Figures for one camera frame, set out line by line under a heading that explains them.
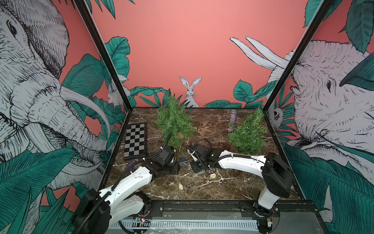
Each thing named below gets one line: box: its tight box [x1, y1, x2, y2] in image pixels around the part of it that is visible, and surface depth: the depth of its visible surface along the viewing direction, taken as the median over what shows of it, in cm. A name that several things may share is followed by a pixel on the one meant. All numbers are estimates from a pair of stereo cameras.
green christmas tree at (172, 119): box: [155, 96, 197, 149], surface depth 81 cm
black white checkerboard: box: [123, 123, 146, 158], surface depth 99 cm
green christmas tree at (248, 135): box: [227, 107, 268, 156], surface depth 76 cm
